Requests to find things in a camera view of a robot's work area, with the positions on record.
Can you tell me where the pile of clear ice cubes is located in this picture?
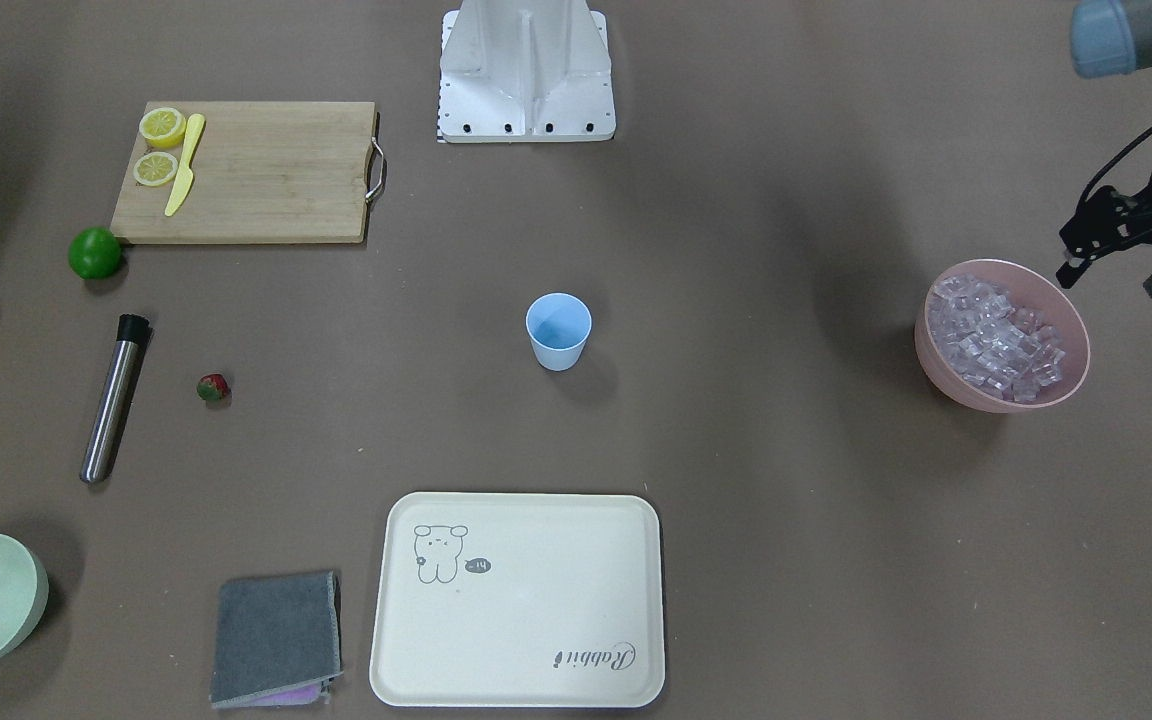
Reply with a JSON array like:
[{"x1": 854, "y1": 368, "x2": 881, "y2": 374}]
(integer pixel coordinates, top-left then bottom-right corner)
[{"x1": 925, "y1": 273, "x2": 1068, "y2": 406}]

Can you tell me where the light blue plastic cup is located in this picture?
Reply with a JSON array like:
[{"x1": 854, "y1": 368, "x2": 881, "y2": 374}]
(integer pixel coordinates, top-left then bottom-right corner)
[{"x1": 525, "y1": 291, "x2": 593, "y2": 372}]

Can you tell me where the pink bowl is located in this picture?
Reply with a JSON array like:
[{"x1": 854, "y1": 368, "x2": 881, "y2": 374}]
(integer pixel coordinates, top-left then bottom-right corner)
[{"x1": 914, "y1": 259, "x2": 1091, "y2": 414}]

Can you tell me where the cream rabbit tray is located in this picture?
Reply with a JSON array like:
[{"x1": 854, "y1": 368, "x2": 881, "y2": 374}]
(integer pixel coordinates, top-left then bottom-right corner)
[{"x1": 369, "y1": 492, "x2": 666, "y2": 708}]

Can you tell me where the wooden cutting board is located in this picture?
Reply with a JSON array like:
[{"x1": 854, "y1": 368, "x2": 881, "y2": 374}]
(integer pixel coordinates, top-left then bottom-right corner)
[{"x1": 109, "y1": 100, "x2": 387, "y2": 245}]

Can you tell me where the red strawberry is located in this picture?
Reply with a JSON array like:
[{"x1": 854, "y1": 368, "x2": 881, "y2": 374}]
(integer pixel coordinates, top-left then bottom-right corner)
[{"x1": 195, "y1": 373, "x2": 230, "y2": 404}]

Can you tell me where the yellow plastic knife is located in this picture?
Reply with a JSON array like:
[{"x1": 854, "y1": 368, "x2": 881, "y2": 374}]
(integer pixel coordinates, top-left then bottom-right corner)
[{"x1": 162, "y1": 113, "x2": 206, "y2": 217}]

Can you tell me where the grey folded cloth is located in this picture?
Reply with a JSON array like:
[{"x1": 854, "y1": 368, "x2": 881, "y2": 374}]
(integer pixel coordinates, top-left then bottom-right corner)
[{"x1": 209, "y1": 570, "x2": 342, "y2": 710}]

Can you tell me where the upper lemon half slice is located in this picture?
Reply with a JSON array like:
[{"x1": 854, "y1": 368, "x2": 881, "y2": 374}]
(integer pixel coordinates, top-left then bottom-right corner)
[{"x1": 138, "y1": 106, "x2": 187, "y2": 150}]

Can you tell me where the lemon half slice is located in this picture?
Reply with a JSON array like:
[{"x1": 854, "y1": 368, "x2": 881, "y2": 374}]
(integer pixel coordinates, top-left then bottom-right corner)
[
  {"x1": 132, "y1": 151, "x2": 179, "y2": 188},
  {"x1": 138, "y1": 106, "x2": 187, "y2": 150}
]

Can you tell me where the lower lemon half slice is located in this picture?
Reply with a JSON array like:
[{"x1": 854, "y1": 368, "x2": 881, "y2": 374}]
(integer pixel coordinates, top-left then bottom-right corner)
[{"x1": 132, "y1": 151, "x2": 179, "y2": 188}]

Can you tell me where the steel muddler black tip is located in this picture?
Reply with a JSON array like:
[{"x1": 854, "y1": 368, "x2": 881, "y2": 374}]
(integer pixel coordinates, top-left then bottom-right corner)
[{"x1": 79, "y1": 314, "x2": 152, "y2": 486}]

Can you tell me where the green lime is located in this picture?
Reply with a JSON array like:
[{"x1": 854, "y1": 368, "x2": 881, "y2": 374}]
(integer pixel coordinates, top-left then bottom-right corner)
[{"x1": 67, "y1": 225, "x2": 123, "y2": 281}]

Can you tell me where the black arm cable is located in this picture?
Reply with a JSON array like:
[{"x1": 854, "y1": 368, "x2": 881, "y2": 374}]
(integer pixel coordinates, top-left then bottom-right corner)
[{"x1": 1079, "y1": 79, "x2": 1152, "y2": 217}]

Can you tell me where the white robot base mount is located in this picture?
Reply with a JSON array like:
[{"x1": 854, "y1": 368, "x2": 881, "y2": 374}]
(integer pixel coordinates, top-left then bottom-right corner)
[{"x1": 435, "y1": 1, "x2": 617, "y2": 143}]

